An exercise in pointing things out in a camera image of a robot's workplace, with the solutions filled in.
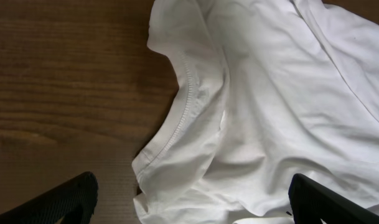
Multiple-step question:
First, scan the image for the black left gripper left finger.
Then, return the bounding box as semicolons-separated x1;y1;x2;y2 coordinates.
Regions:
0;172;98;224

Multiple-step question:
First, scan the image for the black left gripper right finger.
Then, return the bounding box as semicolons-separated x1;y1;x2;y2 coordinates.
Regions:
288;174;379;224

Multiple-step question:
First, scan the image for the white printed t-shirt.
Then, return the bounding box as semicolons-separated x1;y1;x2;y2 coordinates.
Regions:
132;0;379;224

